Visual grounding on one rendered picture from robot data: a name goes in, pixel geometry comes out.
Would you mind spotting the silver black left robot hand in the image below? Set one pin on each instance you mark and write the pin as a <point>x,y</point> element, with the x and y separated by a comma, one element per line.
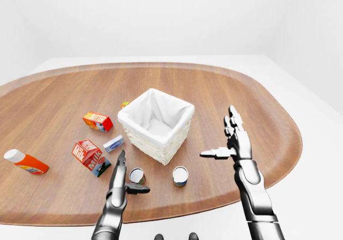
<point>118,177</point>

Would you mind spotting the small yellow orange carton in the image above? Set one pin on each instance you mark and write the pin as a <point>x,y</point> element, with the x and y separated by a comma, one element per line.
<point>124,104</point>

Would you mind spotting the red labelled tin can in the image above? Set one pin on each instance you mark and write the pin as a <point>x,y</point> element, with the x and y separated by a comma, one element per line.
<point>137,176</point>

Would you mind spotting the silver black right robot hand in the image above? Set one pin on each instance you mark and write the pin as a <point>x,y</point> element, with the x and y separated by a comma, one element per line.
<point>239,141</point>

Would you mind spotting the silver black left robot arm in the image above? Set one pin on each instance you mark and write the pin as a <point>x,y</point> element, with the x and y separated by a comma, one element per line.
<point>111,216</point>

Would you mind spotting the orange bottle with white cap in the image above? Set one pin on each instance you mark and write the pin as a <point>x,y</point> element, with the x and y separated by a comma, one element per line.
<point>26,162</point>

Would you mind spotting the white lined wicker basket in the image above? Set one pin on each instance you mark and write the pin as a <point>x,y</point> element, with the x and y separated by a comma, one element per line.
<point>156,124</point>

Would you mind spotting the small dark rounded shape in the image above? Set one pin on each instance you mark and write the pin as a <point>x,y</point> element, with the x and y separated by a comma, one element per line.
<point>158,237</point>
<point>193,236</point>

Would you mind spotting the red butter box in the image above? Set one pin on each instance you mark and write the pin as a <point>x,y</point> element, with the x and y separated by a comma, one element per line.
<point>97,121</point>

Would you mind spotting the small blue white box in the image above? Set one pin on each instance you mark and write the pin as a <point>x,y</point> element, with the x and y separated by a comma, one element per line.
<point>113,143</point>

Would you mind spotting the red white milk carton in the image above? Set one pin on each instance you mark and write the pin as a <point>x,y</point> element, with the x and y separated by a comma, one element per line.
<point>89,157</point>

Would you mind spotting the blue yellow labelled tin can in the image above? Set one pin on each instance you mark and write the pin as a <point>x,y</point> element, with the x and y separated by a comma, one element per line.
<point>180,176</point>

